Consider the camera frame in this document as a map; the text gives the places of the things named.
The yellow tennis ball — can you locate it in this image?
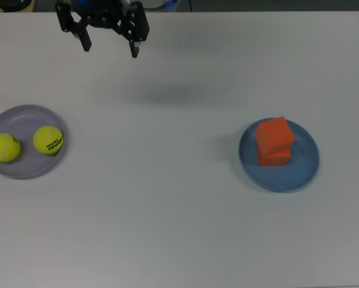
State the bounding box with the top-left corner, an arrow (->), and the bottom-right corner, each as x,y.
32,125 -> 64,156
0,133 -> 21,163

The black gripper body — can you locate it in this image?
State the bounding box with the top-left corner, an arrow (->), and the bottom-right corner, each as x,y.
71,0 -> 132,32

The orange cube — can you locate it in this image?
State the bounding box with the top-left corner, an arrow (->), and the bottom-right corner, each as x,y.
257,148 -> 291,167
255,116 -> 295,157

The purple plate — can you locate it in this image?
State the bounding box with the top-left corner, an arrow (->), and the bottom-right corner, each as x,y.
0,104 -> 69,181

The black round object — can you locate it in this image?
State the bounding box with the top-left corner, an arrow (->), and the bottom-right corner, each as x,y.
0,0 -> 33,12

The blue plate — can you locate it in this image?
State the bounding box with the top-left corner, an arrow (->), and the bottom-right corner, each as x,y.
238,118 -> 321,193

